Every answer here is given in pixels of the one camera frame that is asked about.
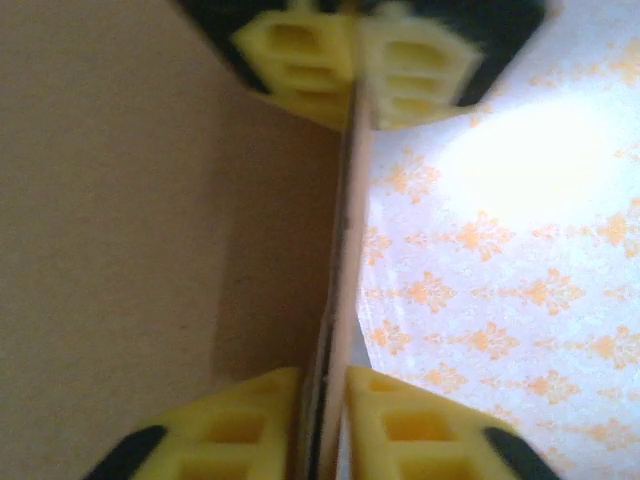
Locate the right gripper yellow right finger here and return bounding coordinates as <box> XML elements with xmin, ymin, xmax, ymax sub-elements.
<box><xmin>344</xmin><ymin>364</ymin><xmax>561</xmax><ymax>480</ymax></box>

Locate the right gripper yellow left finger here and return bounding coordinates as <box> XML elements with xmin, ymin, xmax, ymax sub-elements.
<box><xmin>84</xmin><ymin>367</ymin><xmax>301</xmax><ymax>480</ymax></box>

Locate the brown cardboard paper box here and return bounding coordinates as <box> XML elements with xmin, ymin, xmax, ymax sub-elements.
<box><xmin>0</xmin><ymin>0</ymin><xmax>374</xmax><ymax>480</ymax></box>

